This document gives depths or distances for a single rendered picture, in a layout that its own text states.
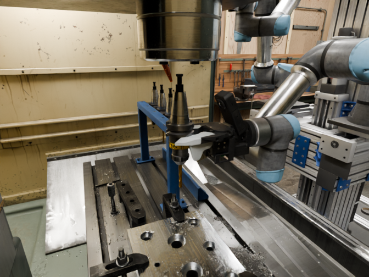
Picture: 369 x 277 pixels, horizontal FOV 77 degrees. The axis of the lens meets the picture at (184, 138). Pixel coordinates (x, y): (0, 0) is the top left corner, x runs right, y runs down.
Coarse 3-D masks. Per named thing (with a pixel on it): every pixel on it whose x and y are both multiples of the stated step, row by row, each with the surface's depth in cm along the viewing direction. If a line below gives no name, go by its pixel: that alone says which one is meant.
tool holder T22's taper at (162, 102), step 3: (159, 93) 101; (162, 93) 100; (159, 96) 101; (162, 96) 100; (159, 99) 101; (162, 99) 101; (165, 99) 102; (159, 102) 101; (162, 102) 101; (165, 102) 102; (159, 105) 102; (162, 105) 101; (165, 105) 102; (159, 108) 102; (162, 108) 102; (165, 108) 102
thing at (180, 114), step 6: (174, 96) 48; (180, 96) 48; (174, 102) 48; (180, 102) 48; (186, 102) 49; (174, 108) 49; (180, 108) 48; (186, 108) 49; (174, 114) 49; (180, 114) 49; (186, 114) 49; (174, 120) 49; (180, 120) 49; (186, 120) 49
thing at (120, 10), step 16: (0, 0) 50; (16, 0) 50; (32, 0) 50; (48, 0) 50; (64, 0) 50; (80, 0) 50; (96, 0) 50; (112, 0) 50; (128, 0) 50; (224, 0) 50; (240, 0) 50; (256, 0) 50
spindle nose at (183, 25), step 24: (144, 0) 38; (168, 0) 36; (192, 0) 36; (216, 0) 39; (144, 24) 39; (168, 24) 37; (192, 24) 37; (216, 24) 40; (144, 48) 41; (168, 48) 38; (192, 48) 39; (216, 48) 42
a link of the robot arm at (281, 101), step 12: (312, 48) 76; (324, 48) 71; (300, 60) 77; (312, 60) 74; (300, 72) 75; (312, 72) 74; (288, 84) 76; (300, 84) 75; (312, 84) 77; (276, 96) 76; (288, 96) 75; (300, 96) 77; (264, 108) 76; (276, 108) 75; (288, 108) 76; (240, 156) 75
